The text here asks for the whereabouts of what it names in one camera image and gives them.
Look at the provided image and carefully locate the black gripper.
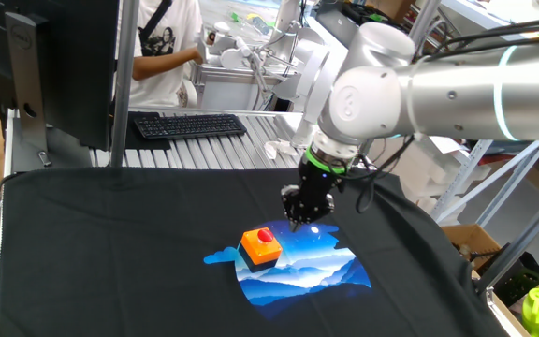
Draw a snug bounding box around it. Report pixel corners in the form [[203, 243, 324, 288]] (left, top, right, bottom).
[[281, 161, 345, 233]]

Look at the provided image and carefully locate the orange box with red button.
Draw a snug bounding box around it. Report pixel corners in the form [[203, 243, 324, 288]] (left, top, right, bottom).
[[237, 227, 284, 274]]

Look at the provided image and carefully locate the bare forearm of person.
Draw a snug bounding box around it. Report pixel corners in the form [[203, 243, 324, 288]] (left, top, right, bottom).
[[132, 45, 205, 81]]

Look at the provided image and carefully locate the crumpled white plastic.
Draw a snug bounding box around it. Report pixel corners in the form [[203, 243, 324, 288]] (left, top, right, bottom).
[[263, 139, 299, 160]]

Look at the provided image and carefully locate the white foam packing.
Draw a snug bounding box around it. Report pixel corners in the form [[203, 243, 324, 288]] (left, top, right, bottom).
[[376, 138, 467, 212]]

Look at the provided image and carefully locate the grey metal workbench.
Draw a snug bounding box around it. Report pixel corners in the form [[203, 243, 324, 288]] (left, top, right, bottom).
[[189, 63, 289, 113]]

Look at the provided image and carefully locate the black keyboard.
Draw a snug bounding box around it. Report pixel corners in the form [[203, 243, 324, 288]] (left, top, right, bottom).
[[133, 113, 248, 140]]

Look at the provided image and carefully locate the white perforated shelf rack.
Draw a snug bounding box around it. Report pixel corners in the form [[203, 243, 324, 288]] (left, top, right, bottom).
[[430, 139, 539, 228]]

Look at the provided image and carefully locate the brown cardboard box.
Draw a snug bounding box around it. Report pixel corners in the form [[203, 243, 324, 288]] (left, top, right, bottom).
[[440, 223, 503, 271]]

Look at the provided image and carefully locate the white articulated device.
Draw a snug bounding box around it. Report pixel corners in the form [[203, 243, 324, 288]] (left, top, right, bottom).
[[198, 21, 280, 111]]

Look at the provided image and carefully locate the black desk mat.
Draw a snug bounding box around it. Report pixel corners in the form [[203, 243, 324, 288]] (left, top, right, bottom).
[[109, 110, 172, 152]]

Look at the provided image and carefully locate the person in white t-shirt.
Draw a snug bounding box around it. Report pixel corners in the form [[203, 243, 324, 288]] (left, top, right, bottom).
[[115, 0, 205, 108]]

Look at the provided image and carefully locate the black plastic crate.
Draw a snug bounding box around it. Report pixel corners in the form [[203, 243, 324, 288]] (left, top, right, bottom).
[[477, 242, 539, 308]]

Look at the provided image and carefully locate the green plastic bottle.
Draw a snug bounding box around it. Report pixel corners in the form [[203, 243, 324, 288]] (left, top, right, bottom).
[[521, 281, 539, 337]]

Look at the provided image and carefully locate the white shelf unit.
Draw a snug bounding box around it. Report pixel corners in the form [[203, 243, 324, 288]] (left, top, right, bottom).
[[402, 0, 539, 51]]

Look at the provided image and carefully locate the black computer monitor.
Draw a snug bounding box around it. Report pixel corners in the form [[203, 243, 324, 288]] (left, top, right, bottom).
[[0, 0, 120, 152]]

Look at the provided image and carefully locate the silver monitor stand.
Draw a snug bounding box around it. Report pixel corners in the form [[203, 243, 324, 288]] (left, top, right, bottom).
[[5, 11, 53, 168]]

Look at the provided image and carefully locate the aluminium frame post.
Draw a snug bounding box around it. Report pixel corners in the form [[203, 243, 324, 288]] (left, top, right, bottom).
[[109, 0, 140, 169], [474, 177, 539, 296]]

